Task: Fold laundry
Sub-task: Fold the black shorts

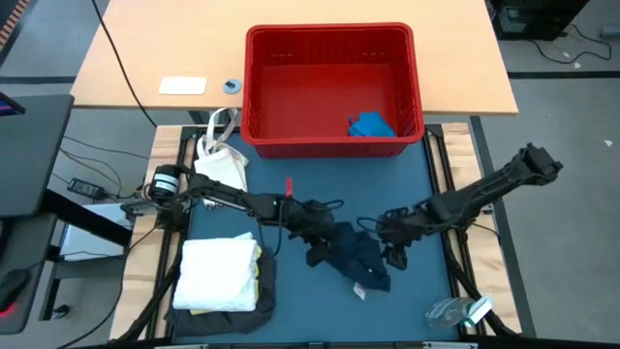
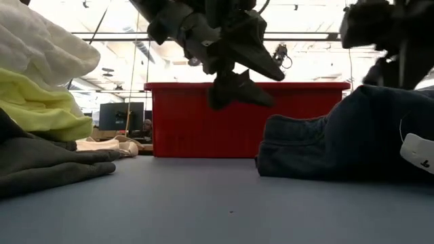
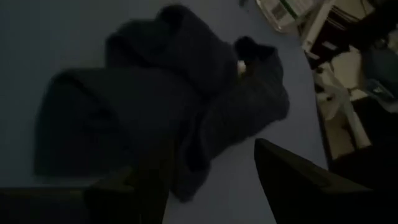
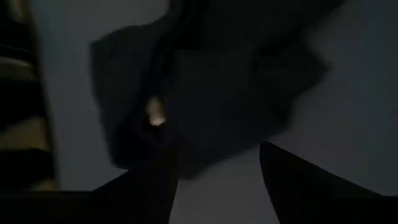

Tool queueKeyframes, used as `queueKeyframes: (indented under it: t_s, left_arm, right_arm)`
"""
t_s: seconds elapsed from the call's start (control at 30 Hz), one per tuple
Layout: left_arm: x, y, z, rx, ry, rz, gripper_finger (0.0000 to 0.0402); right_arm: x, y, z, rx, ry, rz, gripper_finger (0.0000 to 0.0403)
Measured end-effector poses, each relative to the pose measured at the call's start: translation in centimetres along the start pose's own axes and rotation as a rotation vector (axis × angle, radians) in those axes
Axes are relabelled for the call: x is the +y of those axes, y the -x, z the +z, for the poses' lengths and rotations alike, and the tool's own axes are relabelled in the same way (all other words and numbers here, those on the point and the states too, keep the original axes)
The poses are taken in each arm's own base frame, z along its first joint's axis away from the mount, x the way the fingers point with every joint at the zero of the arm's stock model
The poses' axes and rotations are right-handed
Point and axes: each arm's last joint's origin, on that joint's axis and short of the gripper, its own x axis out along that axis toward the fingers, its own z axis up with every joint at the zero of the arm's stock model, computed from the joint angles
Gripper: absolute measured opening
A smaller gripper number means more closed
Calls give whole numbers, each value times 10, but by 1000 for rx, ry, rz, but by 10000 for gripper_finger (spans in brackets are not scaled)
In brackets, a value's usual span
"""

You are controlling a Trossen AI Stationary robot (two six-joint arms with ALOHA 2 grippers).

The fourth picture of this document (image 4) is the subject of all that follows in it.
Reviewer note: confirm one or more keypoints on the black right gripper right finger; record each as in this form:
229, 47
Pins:
298, 189

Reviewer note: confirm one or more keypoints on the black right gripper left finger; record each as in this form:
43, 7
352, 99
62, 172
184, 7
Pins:
146, 193

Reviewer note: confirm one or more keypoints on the black garment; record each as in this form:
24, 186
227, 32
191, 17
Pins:
217, 93

